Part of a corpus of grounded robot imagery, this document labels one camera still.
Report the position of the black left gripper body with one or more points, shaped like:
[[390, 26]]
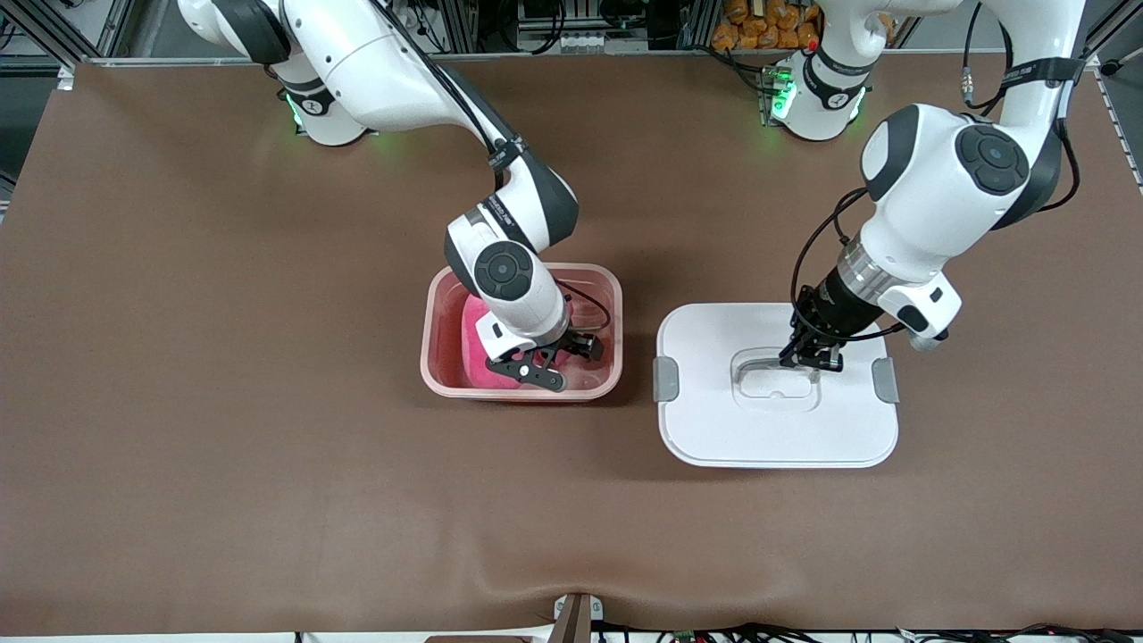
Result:
[[843, 306]]

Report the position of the pink plush toy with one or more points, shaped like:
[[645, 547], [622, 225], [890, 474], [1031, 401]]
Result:
[[475, 348]]

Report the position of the white box lid grey clips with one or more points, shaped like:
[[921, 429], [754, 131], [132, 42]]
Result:
[[714, 429]]

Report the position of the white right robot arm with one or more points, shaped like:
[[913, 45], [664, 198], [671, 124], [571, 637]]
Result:
[[375, 62]]

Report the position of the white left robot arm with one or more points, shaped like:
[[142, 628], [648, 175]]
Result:
[[938, 187]]

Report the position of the pink plastic box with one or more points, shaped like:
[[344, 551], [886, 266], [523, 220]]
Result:
[[594, 381]]

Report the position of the brown table mat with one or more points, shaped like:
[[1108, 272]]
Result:
[[268, 446]]

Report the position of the pile of orange objects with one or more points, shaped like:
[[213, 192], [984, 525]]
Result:
[[759, 31]]

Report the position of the white connector strip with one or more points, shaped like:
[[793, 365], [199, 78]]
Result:
[[585, 41]]

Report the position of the grey bracket with brown post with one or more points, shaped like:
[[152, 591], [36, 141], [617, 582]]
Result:
[[576, 621]]

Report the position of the aluminium table edge rail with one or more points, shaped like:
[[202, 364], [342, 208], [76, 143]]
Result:
[[625, 56]]

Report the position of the aluminium frame strut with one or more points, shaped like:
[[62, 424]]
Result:
[[116, 27], [696, 22], [1105, 37], [463, 22]]

